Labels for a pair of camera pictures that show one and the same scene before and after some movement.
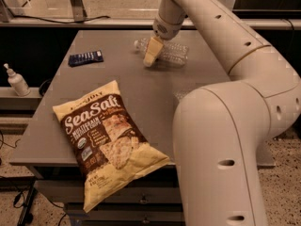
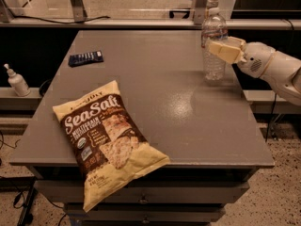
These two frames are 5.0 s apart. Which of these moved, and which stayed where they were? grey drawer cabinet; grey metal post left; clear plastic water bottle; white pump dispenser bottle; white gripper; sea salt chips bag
Moved: white gripper; clear plastic water bottle
Stayed: grey metal post left; grey drawer cabinet; white pump dispenser bottle; sea salt chips bag
